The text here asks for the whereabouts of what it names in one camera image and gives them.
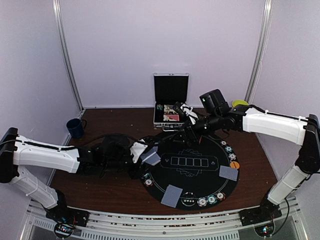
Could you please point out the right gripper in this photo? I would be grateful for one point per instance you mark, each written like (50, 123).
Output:
(186, 136)

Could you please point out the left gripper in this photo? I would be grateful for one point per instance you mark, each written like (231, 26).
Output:
(137, 171)

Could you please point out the orange chip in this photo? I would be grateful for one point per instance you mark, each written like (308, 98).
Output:
(148, 182)
(220, 196)
(223, 143)

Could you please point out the blue-backed card deck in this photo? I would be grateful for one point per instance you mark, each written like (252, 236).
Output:
(151, 157)

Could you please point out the green chip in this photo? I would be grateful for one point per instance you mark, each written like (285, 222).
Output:
(228, 149)
(146, 176)
(211, 199)

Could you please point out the blue chip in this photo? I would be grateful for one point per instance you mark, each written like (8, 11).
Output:
(202, 202)
(232, 157)

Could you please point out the dealt card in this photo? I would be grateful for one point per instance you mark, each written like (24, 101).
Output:
(171, 196)
(228, 173)

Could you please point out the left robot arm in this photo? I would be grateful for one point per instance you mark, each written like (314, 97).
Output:
(17, 152)

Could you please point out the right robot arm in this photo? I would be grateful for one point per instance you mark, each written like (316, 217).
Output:
(302, 131)

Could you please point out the card box in case lower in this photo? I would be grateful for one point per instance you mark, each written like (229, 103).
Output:
(171, 118)

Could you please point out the card box in case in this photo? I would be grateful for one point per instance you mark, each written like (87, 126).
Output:
(168, 108)
(171, 118)

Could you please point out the card box in case upper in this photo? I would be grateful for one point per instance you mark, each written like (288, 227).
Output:
(168, 108)

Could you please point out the chips in case left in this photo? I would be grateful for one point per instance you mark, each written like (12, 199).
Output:
(159, 107)

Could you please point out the round black poker mat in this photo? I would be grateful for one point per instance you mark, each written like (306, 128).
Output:
(192, 168)

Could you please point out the dark blue ceramic mug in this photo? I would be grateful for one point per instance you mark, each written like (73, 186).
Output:
(76, 127)

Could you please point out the aluminium poker case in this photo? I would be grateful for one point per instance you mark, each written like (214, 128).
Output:
(169, 88)

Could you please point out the orange big blind button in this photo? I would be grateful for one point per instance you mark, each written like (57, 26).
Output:
(234, 164)

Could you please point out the yellow-green cup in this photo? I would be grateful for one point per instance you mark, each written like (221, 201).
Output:
(239, 102)

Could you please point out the clear dealer button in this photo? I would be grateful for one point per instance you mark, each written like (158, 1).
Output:
(188, 199)

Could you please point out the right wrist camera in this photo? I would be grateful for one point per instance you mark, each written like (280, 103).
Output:
(185, 112)

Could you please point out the front aluminium rail base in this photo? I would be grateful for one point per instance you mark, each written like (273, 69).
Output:
(224, 225)

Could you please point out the right aluminium frame post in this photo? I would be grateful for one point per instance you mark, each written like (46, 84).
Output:
(261, 47)

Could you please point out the aluminium frame post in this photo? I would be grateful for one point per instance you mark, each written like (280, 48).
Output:
(261, 47)
(65, 53)

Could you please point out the left aluminium frame post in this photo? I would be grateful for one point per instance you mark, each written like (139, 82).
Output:
(65, 53)

